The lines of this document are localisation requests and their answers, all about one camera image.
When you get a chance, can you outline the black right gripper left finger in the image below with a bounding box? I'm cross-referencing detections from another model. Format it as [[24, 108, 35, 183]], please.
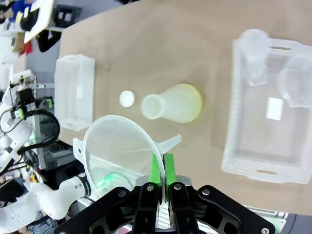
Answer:
[[56, 154, 163, 234]]

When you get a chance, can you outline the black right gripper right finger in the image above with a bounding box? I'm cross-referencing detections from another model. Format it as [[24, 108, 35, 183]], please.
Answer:
[[164, 154, 276, 234]]

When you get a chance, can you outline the clear plastic funnel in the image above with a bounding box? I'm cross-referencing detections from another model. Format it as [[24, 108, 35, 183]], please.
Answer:
[[73, 116, 182, 203]]

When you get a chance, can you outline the translucent white conical flask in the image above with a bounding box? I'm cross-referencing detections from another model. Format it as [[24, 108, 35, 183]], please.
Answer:
[[140, 83, 203, 124]]

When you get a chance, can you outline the wide clear plastic beaker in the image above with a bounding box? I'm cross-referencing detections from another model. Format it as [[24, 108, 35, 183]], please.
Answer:
[[277, 55, 312, 108]]

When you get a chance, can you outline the large translucent plastic basket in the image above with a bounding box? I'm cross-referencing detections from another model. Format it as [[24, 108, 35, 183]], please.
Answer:
[[221, 38, 312, 185]]

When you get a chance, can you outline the round white flask cap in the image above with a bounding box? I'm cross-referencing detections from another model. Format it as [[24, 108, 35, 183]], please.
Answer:
[[119, 90, 136, 107]]

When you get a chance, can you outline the white paper label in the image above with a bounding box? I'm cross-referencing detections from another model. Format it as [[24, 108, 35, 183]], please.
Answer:
[[265, 97, 284, 120]]

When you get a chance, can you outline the white perforated plastic basket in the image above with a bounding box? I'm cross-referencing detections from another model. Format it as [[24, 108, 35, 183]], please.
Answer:
[[54, 55, 96, 131]]

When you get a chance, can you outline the narrow clear plastic beaker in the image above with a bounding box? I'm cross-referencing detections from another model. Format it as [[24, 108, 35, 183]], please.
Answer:
[[240, 29, 271, 86]]

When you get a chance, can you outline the red cloth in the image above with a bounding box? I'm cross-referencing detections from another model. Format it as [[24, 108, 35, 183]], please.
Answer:
[[23, 40, 34, 55]]

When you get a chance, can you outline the light wooden board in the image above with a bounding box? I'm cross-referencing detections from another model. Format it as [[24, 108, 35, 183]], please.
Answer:
[[23, 0, 55, 43]]

